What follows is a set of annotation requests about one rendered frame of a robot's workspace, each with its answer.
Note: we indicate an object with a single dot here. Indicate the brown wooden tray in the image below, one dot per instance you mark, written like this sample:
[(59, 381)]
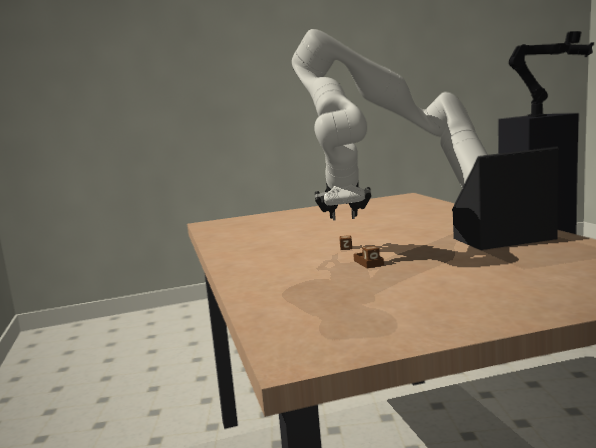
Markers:
[(358, 257)]

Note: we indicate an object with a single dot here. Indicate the brown digit cube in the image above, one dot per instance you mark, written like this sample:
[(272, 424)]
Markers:
[(370, 253), (345, 242)]

